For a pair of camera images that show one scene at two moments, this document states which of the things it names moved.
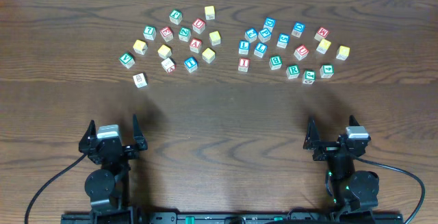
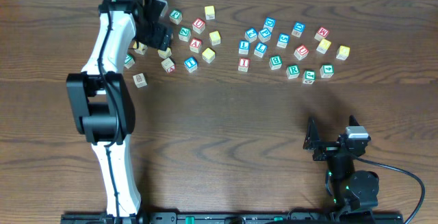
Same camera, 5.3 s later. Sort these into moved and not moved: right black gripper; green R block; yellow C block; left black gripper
Moved: left black gripper
Not moved: yellow C block; right black gripper; green R block
